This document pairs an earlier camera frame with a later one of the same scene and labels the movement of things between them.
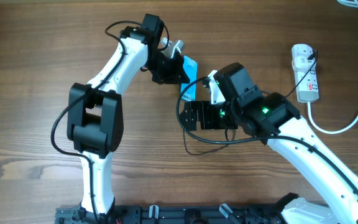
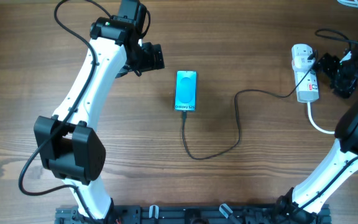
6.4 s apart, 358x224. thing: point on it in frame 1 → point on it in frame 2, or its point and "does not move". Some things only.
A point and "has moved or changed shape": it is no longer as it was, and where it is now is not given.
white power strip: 308,89 does not move
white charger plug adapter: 302,63 does not move
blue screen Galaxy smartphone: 189,91 has moved or changed shape
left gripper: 175,70 → 149,63
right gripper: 206,107 → 343,88
